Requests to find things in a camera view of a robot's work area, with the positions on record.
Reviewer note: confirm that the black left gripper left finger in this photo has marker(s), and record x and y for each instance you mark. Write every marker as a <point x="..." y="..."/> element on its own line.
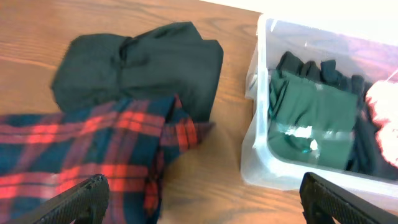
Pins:
<point x="85" y="203"/>

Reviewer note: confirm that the pink shirt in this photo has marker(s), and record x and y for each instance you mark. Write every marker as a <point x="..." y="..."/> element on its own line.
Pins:
<point x="381" y="99"/>

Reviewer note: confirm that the black taped garment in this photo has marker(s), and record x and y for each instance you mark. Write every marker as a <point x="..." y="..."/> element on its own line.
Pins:
<point x="365" y="157"/>

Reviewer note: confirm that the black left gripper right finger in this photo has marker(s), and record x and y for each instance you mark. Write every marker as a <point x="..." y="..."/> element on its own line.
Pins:
<point x="324" y="202"/>

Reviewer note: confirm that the red plaid flannel shirt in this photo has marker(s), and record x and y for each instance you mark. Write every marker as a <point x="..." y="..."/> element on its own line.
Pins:
<point x="130" y="142"/>

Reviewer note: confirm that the green garment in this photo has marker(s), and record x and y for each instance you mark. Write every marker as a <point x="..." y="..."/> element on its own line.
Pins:
<point x="310" y="122"/>

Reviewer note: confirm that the clear plastic storage bin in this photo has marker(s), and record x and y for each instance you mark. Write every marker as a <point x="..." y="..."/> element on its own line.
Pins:
<point x="374" y="60"/>

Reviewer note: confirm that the large black garment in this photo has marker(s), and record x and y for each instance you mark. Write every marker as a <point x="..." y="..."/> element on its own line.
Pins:
<point x="169" y="60"/>

